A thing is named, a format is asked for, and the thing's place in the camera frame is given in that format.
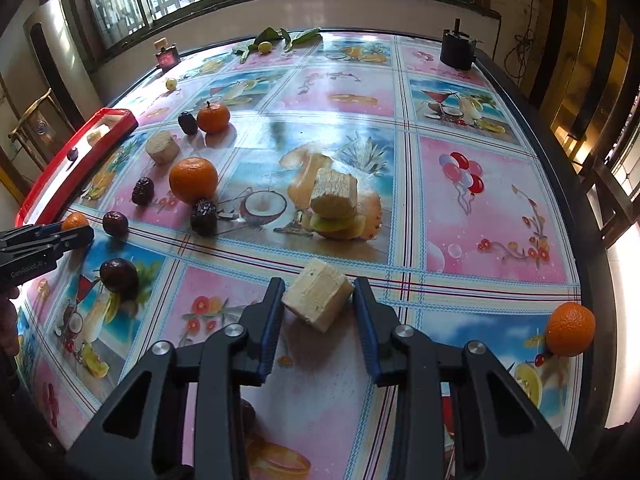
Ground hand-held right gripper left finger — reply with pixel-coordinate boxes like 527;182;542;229
64;277;287;480

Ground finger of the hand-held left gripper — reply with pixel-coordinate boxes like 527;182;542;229
0;226;96;264
0;223;66;251

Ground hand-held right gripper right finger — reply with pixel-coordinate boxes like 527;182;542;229
351;276;583;480

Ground square sugarcane piece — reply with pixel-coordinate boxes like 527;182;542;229
281;258;355;333

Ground dark red date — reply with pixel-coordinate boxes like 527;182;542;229
131;177;155;206

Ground red tray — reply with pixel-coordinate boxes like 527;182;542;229
15;108;139;227

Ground wrinkled dark date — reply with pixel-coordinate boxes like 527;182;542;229
190;199;219;237

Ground person's left hand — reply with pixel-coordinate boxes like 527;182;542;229
0;285;22;358

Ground dark plum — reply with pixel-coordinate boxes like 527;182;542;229
102;211;129;237

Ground dark passion fruit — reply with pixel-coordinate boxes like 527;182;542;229
99;258;139;295

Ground wooden chair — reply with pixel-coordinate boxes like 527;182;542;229
7;87;71;171

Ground round sugarcane piece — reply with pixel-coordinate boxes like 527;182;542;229
145;131;180;165

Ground large orange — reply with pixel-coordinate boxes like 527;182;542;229
169;157;219;206

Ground tall sugarcane piece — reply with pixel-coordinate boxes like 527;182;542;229
310;167;359;220

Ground fruit print tablecloth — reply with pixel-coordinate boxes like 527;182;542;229
15;30;583;480

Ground orange with stem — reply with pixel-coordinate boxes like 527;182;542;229
196;101;232;135

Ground standing air conditioner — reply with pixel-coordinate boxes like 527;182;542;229
22;0;101;126

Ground perfume bottle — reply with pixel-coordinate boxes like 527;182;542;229
154;37;180;70

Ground black cylindrical holder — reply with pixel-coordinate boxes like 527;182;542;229
440;19;483;72

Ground green leafy twig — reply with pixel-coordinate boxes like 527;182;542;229
232;26;322;63

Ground hanging cable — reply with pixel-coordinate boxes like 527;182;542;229
502;0;543;81

